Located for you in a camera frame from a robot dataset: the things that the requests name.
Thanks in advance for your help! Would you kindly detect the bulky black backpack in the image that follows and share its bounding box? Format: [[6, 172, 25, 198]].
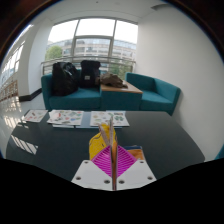
[[50, 61, 80, 97]]

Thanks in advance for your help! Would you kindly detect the wooden balustrade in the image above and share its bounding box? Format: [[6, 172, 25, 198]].
[[0, 79, 19, 102]]

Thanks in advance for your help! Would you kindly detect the teal wooden-topped corner table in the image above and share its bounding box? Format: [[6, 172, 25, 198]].
[[99, 81, 144, 112]]

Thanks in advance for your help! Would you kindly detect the teal armchair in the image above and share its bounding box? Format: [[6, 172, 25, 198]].
[[214, 144, 224, 161]]

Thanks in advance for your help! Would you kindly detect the brown jacket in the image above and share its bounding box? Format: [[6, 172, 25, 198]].
[[96, 72, 129, 89]]

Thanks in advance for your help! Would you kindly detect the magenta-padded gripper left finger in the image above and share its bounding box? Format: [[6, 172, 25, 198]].
[[70, 144, 114, 192]]

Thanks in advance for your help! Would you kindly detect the teal sofa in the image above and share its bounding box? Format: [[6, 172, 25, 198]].
[[125, 72, 182, 116], [40, 68, 103, 112]]

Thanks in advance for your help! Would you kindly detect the metal window railing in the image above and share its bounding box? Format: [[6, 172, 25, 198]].
[[40, 55, 137, 76]]

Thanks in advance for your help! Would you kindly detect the small colourful sticker sheet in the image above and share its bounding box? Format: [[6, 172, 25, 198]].
[[22, 109, 49, 123]]

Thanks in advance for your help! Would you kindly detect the boxy black backpack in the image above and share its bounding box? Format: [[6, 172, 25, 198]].
[[79, 59, 102, 89]]

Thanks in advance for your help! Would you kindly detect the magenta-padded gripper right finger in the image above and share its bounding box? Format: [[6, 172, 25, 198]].
[[113, 144, 158, 192]]

